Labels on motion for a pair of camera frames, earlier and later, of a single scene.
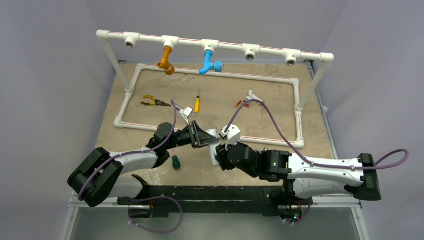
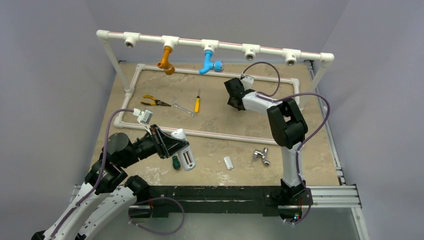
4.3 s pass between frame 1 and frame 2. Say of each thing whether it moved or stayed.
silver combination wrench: stayed
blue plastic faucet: stayed
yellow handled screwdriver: stayed
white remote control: moved
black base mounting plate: stayed
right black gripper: moved
